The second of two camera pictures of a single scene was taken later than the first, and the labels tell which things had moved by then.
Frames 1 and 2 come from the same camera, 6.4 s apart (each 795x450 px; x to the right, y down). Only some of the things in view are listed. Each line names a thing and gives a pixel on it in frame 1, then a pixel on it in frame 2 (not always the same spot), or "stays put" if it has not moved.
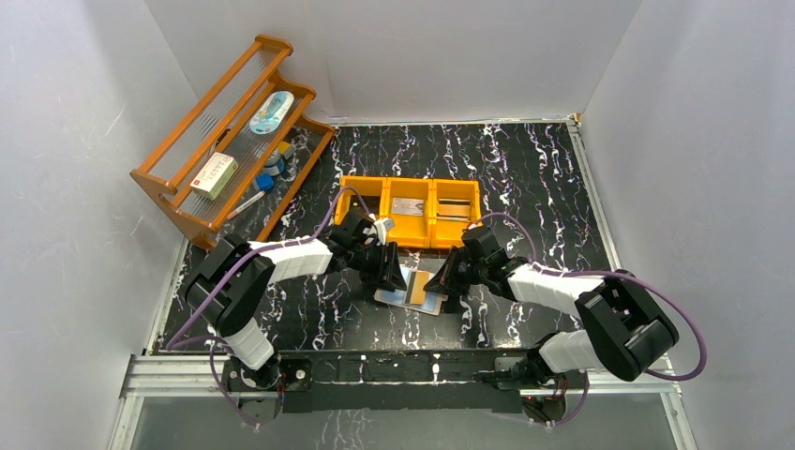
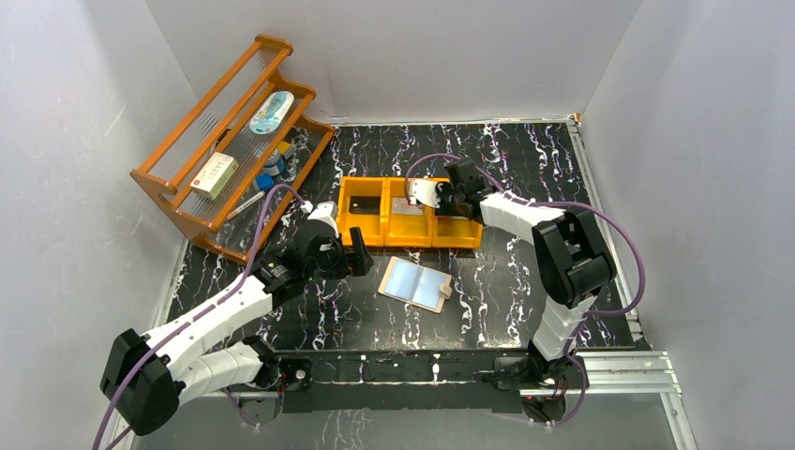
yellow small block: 283,147 stays put
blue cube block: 265,182 stays put
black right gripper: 458,270 → 451,200
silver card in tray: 407,206 stays put
